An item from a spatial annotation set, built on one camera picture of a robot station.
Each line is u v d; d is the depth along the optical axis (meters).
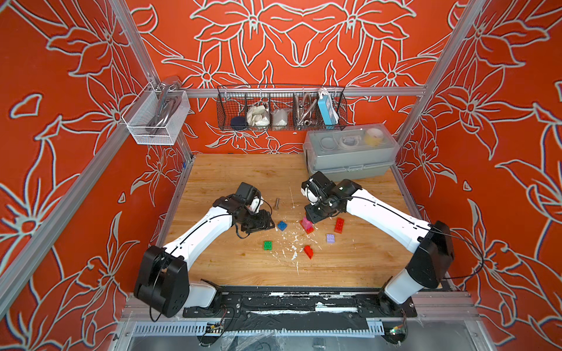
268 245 0.86
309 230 0.90
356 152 1.00
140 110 0.79
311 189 0.65
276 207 0.98
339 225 0.92
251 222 0.70
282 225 0.92
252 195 0.69
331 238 0.87
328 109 0.86
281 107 0.96
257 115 0.92
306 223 0.92
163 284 0.41
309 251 0.83
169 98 0.85
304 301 0.74
